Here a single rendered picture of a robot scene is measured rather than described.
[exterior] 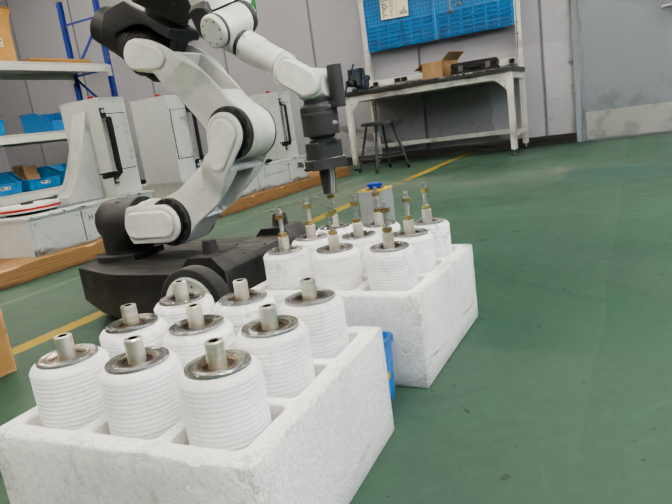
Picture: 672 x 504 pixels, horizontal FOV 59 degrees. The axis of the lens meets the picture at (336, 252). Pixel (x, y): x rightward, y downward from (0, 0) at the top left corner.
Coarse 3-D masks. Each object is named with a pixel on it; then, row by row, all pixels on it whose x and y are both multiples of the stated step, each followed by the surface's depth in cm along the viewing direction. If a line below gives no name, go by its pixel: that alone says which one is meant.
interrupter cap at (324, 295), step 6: (318, 288) 91; (324, 288) 90; (294, 294) 90; (300, 294) 89; (318, 294) 89; (324, 294) 88; (330, 294) 87; (288, 300) 87; (294, 300) 87; (300, 300) 87; (312, 300) 86; (318, 300) 85; (324, 300) 84; (294, 306) 84; (300, 306) 84; (306, 306) 84
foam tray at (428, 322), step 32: (448, 256) 129; (256, 288) 125; (416, 288) 109; (448, 288) 121; (352, 320) 112; (384, 320) 109; (416, 320) 106; (448, 320) 120; (416, 352) 108; (448, 352) 120; (416, 384) 110
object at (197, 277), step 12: (180, 276) 146; (192, 276) 145; (204, 276) 143; (216, 276) 146; (168, 288) 149; (192, 288) 147; (204, 288) 144; (216, 288) 143; (228, 288) 146; (216, 300) 143
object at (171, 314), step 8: (208, 296) 97; (184, 304) 94; (208, 304) 96; (160, 312) 94; (168, 312) 93; (176, 312) 93; (184, 312) 93; (208, 312) 96; (168, 320) 93; (176, 320) 93; (168, 328) 94
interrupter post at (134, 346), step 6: (132, 336) 71; (138, 336) 71; (126, 342) 70; (132, 342) 70; (138, 342) 70; (126, 348) 70; (132, 348) 70; (138, 348) 70; (144, 348) 71; (126, 354) 71; (132, 354) 70; (138, 354) 70; (144, 354) 71; (132, 360) 70; (138, 360) 70; (144, 360) 71
